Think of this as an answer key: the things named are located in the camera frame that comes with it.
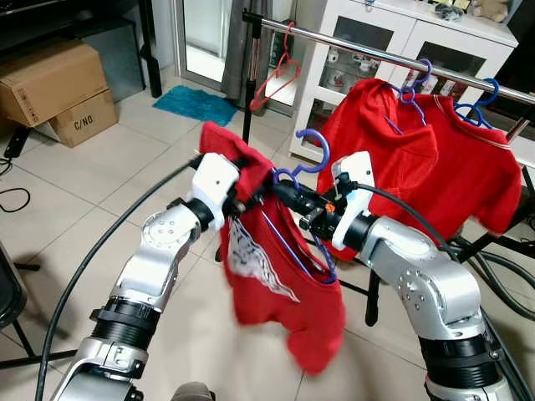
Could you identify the plain red t-shirt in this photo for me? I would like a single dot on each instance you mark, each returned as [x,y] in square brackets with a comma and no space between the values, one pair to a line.
[376,159]
[476,175]

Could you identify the black chair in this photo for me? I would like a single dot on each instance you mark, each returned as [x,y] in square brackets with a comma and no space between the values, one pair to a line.
[12,292]

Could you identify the beige plush toy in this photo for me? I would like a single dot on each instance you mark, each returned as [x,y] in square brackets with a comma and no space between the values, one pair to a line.
[489,8]

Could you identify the large plain cardboard box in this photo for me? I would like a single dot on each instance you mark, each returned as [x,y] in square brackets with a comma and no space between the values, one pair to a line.
[50,83]

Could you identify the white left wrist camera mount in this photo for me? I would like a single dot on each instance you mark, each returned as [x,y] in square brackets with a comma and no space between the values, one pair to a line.
[213,185]

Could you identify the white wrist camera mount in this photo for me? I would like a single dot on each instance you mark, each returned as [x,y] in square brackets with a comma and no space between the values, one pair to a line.
[355,188]
[213,185]

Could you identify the small printed cardboard box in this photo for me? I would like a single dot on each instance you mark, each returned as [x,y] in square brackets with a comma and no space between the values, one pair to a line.
[84,124]

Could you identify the white glass-door cabinet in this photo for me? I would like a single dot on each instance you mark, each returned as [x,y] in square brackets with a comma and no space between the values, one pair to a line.
[393,29]

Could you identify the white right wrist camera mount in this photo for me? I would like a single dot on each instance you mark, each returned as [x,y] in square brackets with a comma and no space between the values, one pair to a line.
[355,188]

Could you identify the metal clothes rack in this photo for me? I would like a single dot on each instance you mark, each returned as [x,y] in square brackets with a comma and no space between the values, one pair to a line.
[368,53]

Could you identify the blue plastic clothes hanger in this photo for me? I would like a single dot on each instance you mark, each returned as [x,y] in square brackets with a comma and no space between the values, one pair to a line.
[493,90]

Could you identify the grey robot foot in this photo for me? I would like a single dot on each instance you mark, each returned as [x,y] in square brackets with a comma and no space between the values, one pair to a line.
[192,393]

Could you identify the teal floor mat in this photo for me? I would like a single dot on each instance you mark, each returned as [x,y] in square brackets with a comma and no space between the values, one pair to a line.
[194,105]

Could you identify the grey curtain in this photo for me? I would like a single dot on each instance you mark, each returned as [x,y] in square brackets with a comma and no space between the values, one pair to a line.
[241,46]

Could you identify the purple plastic clothes hanger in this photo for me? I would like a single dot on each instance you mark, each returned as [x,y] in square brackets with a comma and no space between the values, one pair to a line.
[427,75]
[324,150]

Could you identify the red t-shirt with white print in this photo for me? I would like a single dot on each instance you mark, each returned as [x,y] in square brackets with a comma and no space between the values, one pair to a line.
[276,313]

